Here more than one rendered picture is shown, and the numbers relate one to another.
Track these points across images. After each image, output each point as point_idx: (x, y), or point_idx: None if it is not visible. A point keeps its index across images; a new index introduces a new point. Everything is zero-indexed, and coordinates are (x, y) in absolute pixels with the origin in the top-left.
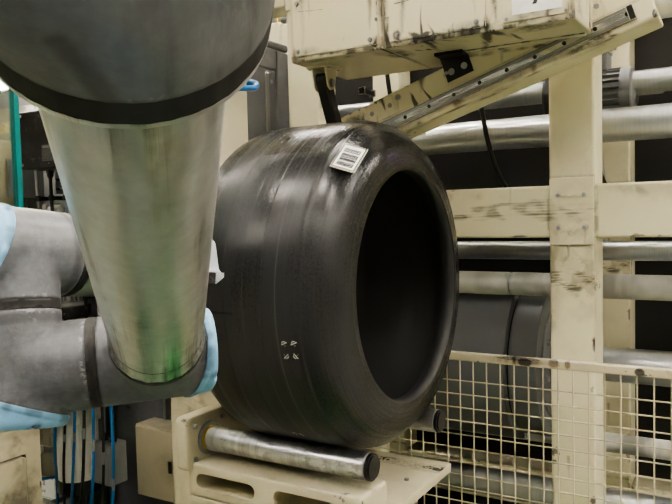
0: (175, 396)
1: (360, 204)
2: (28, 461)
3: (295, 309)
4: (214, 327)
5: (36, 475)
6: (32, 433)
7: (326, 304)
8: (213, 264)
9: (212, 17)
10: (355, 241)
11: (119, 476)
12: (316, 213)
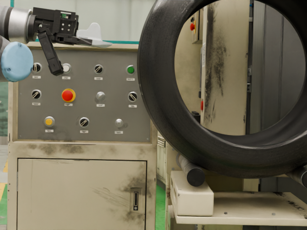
0: (3, 79)
1: (187, 2)
2: (148, 164)
3: (139, 65)
4: (7, 49)
5: (152, 174)
6: (151, 150)
7: (150, 62)
8: (96, 36)
9: None
10: (177, 25)
11: None
12: (156, 8)
